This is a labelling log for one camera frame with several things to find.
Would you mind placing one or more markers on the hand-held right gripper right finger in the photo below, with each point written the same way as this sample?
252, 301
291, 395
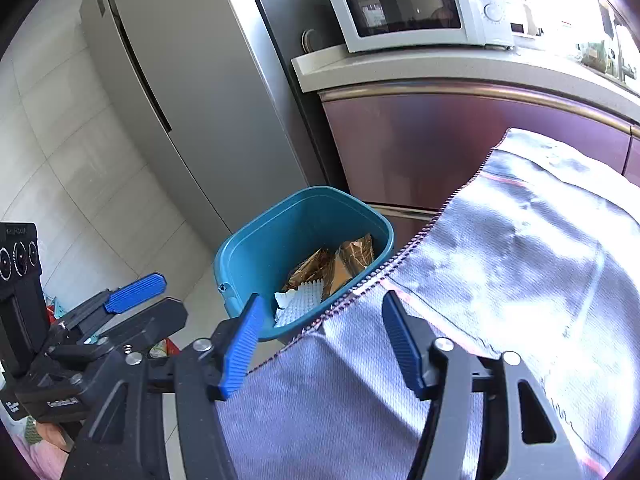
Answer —
405, 350

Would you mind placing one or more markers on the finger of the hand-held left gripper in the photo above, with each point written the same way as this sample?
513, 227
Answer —
150, 322
135, 292

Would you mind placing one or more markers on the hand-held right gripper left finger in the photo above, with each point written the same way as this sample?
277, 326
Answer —
240, 350

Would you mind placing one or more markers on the white foam fruit net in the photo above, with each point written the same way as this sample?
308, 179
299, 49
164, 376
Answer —
302, 305

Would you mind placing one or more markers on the gold foil wrapper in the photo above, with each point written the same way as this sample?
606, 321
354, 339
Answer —
310, 270
356, 255

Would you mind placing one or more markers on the teal plastic waste bin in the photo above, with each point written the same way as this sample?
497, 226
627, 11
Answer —
300, 220

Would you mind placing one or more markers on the person's left forearm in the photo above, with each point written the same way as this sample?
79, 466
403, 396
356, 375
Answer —
40, 455

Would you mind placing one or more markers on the colourful plastic bag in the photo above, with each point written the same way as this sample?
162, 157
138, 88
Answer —
165, 347

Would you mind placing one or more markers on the purple checked tablecloth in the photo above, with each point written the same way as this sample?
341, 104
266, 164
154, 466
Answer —
500, 260

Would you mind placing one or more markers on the purple base cabinets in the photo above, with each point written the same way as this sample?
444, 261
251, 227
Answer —
400, 150

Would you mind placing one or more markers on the silver refrigerator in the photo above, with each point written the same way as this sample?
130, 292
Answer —
200, 85

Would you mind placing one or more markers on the light stone kitchen counter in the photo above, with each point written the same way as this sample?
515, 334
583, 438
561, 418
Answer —
450, 67

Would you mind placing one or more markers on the white microwave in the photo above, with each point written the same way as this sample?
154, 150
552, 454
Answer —
400, 5

